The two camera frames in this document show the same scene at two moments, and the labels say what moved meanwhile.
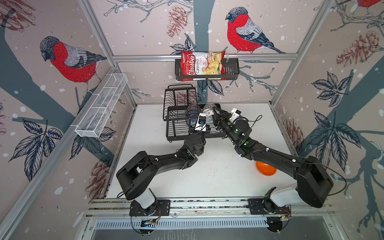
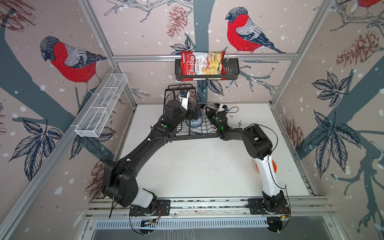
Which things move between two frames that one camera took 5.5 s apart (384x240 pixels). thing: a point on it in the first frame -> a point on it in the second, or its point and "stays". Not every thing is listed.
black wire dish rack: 184,117 stays
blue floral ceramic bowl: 191,122 stays
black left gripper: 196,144 -> 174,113
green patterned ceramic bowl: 208,111 stays
